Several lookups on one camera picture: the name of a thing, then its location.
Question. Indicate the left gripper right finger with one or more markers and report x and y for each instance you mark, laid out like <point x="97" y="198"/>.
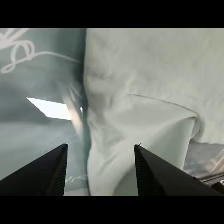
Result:
<point x="156" y="176"/>

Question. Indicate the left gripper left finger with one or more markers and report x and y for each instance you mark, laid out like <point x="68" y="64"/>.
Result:
<point x="43" y="176"/>

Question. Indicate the pale green garment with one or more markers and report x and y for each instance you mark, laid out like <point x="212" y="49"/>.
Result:
<point x="146" y="83"/>

